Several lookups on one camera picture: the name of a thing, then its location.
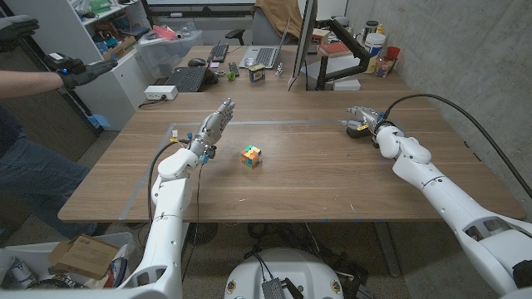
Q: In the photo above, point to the person's black gloved right hand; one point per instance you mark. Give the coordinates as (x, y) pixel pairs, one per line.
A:
(87, 74)

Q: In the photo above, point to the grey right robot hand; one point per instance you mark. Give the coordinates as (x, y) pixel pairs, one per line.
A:
(367, 118)

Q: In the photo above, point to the person's black gloved left hand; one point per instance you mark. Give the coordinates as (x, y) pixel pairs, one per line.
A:
(16, 27)

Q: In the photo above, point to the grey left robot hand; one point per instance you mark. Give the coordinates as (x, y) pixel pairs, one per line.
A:
(212, 126)

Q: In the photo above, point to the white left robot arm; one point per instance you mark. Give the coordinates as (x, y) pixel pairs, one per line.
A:
(170, 207)

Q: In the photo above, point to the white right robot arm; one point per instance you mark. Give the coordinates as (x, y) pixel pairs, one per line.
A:
(449, 195)

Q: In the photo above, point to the person's bare right forearm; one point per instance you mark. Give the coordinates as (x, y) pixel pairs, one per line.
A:
(29, 83)

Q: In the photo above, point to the multicoloured Rubik's cube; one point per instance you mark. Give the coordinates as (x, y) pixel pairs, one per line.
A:
(251, 157)

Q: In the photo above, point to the black wrist tracker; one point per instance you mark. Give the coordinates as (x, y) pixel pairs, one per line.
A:
(64, 62)

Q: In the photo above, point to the white shelf cabinet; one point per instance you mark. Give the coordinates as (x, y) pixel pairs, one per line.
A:
(120, 87)

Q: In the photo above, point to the flat white box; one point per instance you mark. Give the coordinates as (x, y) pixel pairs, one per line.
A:
(347, 85)

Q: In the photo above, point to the open cardboard box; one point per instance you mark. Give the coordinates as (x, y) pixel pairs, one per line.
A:
(120, 49)

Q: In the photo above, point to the blue paper scrap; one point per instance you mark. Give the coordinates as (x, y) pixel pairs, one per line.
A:
(99, 120)

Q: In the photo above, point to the black laptop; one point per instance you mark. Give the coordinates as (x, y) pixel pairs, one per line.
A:
(189, 79)

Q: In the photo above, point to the clear container with coloured items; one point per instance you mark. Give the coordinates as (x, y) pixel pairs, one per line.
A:
(384, 67)

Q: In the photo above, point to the small green object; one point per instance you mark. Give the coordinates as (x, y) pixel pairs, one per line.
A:
(231, 75)

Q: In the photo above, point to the black remote control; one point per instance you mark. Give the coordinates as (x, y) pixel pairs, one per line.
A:
(233, 69)

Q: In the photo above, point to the white power strip box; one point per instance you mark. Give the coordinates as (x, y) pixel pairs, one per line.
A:
(161, 92)

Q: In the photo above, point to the purple sticky pad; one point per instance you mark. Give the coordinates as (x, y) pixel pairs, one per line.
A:
(214, 65)

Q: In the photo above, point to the black computer mouse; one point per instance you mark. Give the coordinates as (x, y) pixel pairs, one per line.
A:
(196, 62)

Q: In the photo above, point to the white wipes canister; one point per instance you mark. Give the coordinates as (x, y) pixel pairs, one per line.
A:
(375, 50)

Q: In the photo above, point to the small blue yellow printed box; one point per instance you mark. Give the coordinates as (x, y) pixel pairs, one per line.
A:
(257, 73)

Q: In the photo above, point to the red cup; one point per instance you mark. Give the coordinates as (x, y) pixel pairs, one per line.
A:
(393, 53)

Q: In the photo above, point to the black keyboard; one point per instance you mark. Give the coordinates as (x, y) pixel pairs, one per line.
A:
(219, 52)

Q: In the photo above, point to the clear glass jar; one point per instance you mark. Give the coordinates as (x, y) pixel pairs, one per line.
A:
(249, 62)

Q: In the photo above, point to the red book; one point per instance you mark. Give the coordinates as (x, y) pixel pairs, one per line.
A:
(334, 49)

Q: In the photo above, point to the clear plastic storage bin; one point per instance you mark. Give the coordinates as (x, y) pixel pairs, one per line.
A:
(166, 56)

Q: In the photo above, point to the pink packet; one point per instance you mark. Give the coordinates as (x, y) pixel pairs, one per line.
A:
(165, 32)

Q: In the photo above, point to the small metal clip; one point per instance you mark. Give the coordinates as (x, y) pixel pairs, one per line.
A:
(279, 69)

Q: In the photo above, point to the silver laptop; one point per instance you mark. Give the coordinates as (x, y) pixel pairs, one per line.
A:
(266, 56)

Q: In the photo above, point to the yellow bottle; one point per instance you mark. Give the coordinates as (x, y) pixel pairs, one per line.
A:
(380, 28)

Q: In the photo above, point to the black capped bottle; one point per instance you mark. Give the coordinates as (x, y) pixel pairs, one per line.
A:
(370, 27)

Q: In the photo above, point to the small cardboard box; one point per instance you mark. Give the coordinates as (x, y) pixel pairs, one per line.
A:
(320, 36)

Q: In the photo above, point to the flat computer monitor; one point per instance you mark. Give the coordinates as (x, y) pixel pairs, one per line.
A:
(306, 37)

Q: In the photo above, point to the grey office chair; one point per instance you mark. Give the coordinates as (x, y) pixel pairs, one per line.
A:
(262, 35)

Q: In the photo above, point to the black floor fan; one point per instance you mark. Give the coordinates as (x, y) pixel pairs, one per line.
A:
(202, 233)

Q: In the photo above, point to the person in blue jeans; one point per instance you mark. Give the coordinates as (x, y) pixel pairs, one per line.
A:
(37, 178)

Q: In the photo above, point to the grey table leg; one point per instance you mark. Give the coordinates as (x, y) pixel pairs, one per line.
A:
(386, 249)

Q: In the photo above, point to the brown jacket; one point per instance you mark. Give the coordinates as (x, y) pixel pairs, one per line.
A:
(282, 14)

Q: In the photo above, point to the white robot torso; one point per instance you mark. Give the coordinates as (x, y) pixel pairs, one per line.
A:
(282, 266)

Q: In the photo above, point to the flat cardboard box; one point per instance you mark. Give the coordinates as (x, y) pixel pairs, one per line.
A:
(85, 255)

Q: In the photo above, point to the white waste bin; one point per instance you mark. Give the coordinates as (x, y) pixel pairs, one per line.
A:
(16, 253)

